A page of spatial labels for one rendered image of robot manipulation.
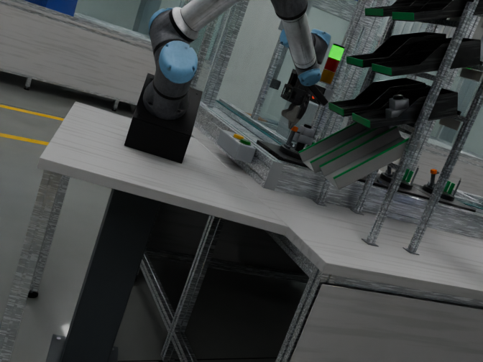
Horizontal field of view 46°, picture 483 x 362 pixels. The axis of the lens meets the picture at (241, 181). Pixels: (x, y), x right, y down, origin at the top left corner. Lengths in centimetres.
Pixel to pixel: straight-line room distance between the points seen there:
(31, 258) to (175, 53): 72
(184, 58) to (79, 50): 529
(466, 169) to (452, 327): 613
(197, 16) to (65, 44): 522
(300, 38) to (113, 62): 549
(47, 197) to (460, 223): 167
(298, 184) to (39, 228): 90
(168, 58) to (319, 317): 86
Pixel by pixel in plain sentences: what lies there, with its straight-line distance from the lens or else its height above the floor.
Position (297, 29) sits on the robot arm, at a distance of 174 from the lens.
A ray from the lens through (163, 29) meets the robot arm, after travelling 184.
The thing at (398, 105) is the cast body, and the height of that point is 128.
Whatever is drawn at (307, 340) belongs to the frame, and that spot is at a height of 63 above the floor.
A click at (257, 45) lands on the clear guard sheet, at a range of 346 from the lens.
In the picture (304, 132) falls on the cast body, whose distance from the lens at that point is 213.
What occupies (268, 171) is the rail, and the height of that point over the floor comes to 92.
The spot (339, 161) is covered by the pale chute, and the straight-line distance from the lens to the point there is 183.
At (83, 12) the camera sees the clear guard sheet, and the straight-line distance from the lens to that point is 699.
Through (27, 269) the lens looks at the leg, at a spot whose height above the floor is 54.
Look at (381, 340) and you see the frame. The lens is 169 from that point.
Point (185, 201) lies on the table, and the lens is 154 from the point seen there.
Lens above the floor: 129
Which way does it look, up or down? 13 degrees down
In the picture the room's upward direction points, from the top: 20 degrees clockwise
